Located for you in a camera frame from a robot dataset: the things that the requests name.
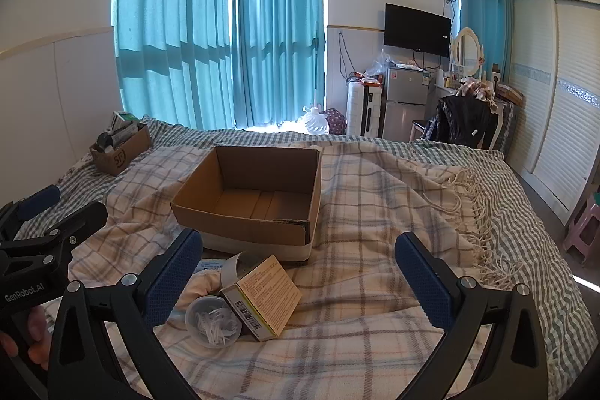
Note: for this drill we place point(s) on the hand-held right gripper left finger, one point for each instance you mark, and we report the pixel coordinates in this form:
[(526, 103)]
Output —
[(171, 283)]

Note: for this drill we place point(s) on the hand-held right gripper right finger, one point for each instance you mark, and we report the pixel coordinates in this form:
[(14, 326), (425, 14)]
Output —
[(422, 283)]

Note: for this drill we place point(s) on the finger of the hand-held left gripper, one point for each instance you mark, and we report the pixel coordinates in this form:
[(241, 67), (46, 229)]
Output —
[(70, 219), (40, 199)]

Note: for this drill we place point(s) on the clear round plastic container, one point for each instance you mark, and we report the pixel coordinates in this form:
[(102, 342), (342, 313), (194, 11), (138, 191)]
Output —
[(213, 325)]

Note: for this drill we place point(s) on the yellow paper box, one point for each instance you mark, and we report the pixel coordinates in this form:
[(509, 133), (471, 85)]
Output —
[(267, 292)]

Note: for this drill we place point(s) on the large cardboard box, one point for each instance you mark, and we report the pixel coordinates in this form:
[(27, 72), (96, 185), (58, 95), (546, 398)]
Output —
[(262, 198)]

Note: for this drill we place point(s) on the person's left hand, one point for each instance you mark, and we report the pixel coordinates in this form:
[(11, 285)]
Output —
[(33, 332)]

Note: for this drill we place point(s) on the white tape roll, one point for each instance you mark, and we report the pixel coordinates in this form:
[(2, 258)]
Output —
[(234, 266)]

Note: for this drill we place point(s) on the small brown cardboard box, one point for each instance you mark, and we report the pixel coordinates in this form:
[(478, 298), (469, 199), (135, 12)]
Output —
[(122, 154)]

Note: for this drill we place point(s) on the beige plaid blanket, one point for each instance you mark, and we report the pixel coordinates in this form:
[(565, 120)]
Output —
[(365, 203)]

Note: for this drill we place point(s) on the green and white box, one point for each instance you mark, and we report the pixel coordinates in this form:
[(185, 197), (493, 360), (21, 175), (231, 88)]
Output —
[(124, 118)]

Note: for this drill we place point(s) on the green checked bed sheet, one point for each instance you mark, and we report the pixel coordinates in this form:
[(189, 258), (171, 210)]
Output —
[(529, 231)]

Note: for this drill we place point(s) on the white chair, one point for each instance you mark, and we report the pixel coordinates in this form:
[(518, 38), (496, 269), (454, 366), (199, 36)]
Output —
[(418, 129)]

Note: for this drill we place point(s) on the black jacket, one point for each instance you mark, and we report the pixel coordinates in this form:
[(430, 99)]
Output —
[(461, 121)]

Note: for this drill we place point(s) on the pink plastic stool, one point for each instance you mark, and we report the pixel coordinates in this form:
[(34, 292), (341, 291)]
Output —
[(586, 226)]

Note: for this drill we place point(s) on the dark floral bag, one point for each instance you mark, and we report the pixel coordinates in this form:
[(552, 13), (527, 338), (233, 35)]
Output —
[(336, 121)]

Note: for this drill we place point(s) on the white suitcase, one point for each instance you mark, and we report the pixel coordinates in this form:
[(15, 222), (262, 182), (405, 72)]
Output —
[(363, 109)]

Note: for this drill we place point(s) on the silver refrigerator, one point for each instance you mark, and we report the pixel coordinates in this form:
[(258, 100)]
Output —
[(405, 100)]

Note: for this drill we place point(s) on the clear water jug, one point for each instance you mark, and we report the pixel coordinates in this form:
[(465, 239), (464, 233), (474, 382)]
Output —
[(313, 121)]

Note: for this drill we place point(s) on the wide teal curtain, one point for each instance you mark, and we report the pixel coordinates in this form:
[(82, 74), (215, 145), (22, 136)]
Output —
[(173, 30)]

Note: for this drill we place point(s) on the clear plastic bag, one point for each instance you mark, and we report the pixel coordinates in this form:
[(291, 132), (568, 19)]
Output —
[(377, 65)]

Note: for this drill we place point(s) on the white slatted wardrobe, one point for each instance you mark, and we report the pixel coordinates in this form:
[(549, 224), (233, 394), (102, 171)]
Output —
[(558, 100)]

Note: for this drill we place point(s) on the white oval mirror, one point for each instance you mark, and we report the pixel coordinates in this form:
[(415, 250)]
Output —
[(466, 51)]

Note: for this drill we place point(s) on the narrow teal curtain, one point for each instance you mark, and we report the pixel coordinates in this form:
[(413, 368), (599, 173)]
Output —
[(487, 15)]

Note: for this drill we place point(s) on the black wall television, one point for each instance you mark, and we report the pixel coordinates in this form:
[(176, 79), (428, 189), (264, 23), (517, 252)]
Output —
[(417, 30)]

